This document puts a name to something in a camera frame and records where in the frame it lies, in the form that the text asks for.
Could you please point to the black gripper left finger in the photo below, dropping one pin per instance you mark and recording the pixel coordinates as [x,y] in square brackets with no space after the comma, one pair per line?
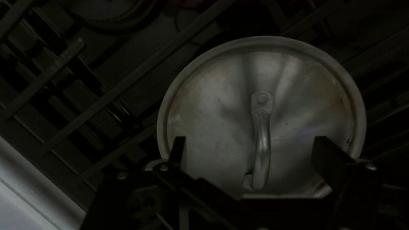
[128,204]

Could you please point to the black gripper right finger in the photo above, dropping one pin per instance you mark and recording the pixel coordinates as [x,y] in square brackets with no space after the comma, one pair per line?
[361,199]

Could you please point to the black gas stove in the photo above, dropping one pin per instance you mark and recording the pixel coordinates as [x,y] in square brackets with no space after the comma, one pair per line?
[64,84]

